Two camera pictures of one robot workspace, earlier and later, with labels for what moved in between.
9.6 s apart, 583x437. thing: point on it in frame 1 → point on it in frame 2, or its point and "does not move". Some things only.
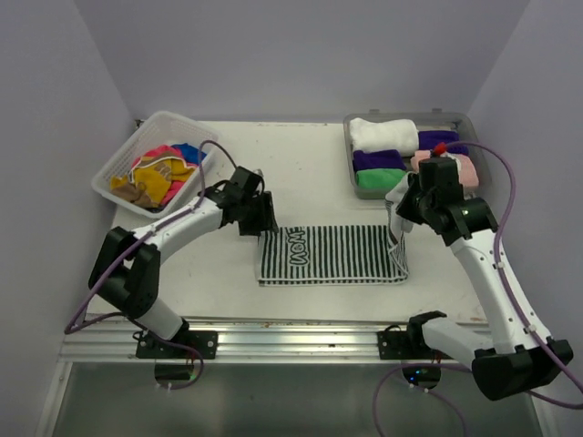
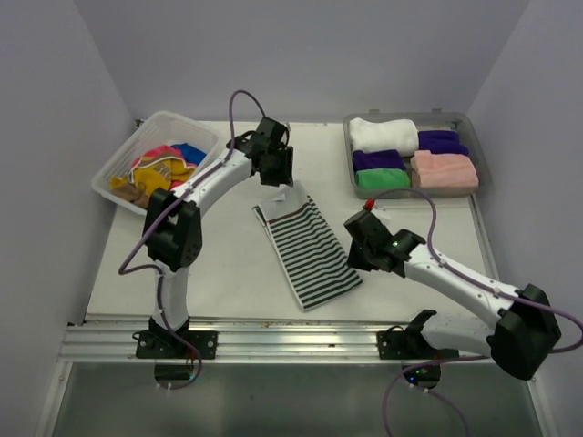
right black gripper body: [415, 203] → [359, 257]
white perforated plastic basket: [161, 129] does not move
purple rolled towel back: [428, 139] does not move
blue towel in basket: [190, 153] does not move
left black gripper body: [258, 215] → [279, 170]
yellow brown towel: [148, 180] does not move
